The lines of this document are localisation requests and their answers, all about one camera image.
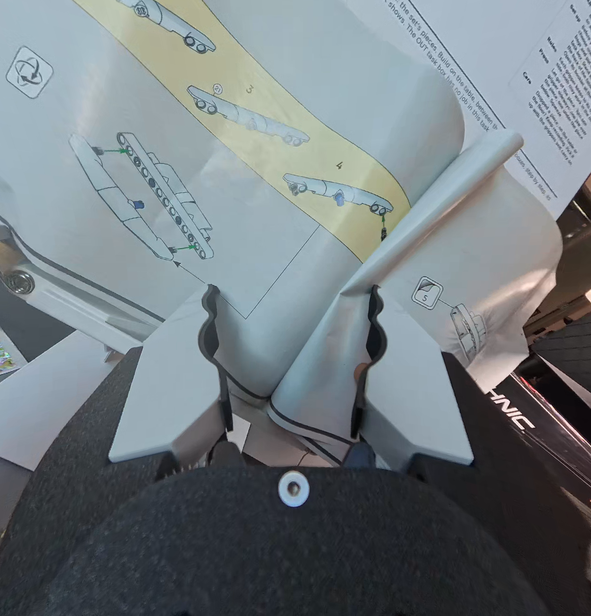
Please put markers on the building instruction booklet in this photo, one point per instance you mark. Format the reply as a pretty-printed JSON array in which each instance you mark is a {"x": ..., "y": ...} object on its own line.
[{"x": 276, "y": 120}]

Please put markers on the printed paper sheet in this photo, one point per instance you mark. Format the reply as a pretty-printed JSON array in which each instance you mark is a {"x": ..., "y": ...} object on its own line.
[{"x": 517, "y": 48}]

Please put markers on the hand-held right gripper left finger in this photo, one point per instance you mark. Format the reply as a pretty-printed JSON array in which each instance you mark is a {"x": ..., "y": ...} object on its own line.
[{"x": 156, "y": 394}]

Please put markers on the white book stand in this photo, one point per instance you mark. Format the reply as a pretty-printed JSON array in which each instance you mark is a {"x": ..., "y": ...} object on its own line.
[{"x": 59, "y": 298}]

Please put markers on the toy set cardboard box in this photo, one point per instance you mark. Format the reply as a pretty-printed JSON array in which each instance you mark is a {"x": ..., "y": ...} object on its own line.
[{"x": 565, "y": 433}]

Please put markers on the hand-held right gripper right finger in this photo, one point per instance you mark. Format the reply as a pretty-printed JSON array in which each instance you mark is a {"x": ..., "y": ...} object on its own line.
[{"x": 416, "y": 399}]

